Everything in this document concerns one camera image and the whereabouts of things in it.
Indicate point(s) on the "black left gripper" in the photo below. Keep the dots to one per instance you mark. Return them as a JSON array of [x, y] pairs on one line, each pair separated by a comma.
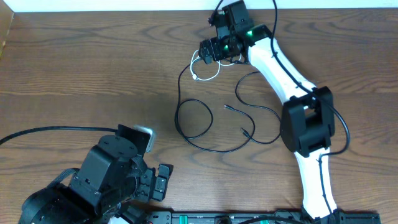
[[159, 190]]

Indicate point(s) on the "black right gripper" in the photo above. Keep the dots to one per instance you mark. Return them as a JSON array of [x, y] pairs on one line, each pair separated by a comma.
[[217, 55]]

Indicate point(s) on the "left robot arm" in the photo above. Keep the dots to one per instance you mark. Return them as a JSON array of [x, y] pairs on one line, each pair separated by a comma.
[[112, 175]]

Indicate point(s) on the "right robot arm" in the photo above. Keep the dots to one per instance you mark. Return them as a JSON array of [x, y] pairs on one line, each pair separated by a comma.
[[307, 121]]

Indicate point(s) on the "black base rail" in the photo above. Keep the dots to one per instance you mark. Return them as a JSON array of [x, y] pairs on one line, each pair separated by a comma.
[[248, 217]]

